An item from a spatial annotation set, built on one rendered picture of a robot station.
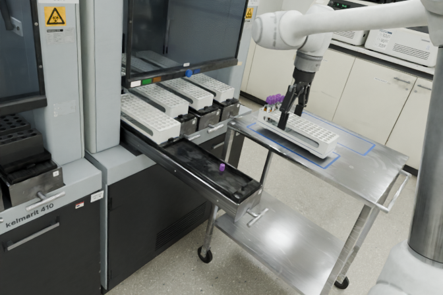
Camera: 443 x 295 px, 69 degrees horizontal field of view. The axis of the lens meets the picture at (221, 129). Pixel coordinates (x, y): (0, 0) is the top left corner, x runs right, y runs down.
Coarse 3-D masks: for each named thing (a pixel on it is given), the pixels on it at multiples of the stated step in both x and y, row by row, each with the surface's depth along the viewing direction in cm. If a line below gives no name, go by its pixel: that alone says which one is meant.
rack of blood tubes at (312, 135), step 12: (276, 120) 120; (288, 120) 120; (300, 120) 122; (276, 132) 122; (288, 132) 124; (300, 132) 115; (312, 132) 116; (324, 132) 116; (300, 144) 116; (312, 144) 119; (324, 144) 110; (324, 156) 112
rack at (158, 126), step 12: (132, 96) 124; (132, 108) 117; (144, 108) 117; (132, 120) 119; (144, 120) 111; (156, 120) 111; (168, 120) 112; (144, 132) 110; (156, 132) 105; (168, 132) 108
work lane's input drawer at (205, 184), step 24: (120, 120) 116; (144, 144) 108; (168, 144) 108; (192, 144) 111; (168, 168) 104; (192, 168) 98; (216, 168) 103; (216, 192) 92; (240, 192) 92; (240, 216) 93
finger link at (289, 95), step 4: (288, 88) 111; (292, 88) 110; (288, 92) 112; (292, 92) 111; (288, 96) 112; (292, 96) 112; (284, 100) 113; (288, 100) 112; (284, 104) 113; (288, 104) 112; (280, 108) 114; (284, 108) 113; (284, 112) 113
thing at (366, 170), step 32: (256, 128) 128; (224, 160) 136; (288, 160) 114; (320, 160) 115; (352, 160) 119; (384, 160) 123; (352, 192) 101; (384, 192) 106; (224, 224) 154; (256, 224) 158; (288, 224) 162; (256, 256) 141; (288, 256) 143; (320, 256) 147; (352, 256) 156; (320, 288) 132
